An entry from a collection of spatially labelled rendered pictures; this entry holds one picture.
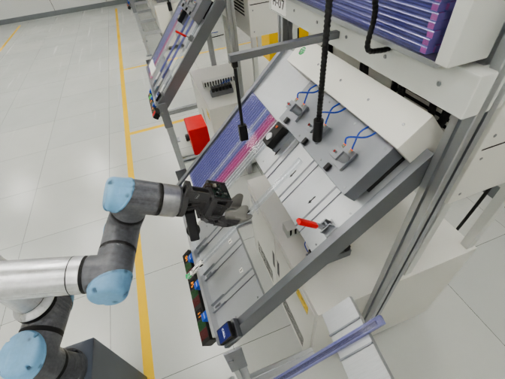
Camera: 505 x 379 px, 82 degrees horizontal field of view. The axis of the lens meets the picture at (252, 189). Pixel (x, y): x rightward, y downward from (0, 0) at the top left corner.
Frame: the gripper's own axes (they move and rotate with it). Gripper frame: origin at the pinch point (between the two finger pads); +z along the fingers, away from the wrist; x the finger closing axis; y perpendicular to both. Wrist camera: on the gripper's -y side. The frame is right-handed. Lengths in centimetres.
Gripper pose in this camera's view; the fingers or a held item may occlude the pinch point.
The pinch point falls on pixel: (246, 215)
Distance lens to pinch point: 80.1
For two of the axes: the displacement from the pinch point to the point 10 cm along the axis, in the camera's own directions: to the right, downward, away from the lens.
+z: 8.3, 1.4, 5.4
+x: -3.3, -6.6, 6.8
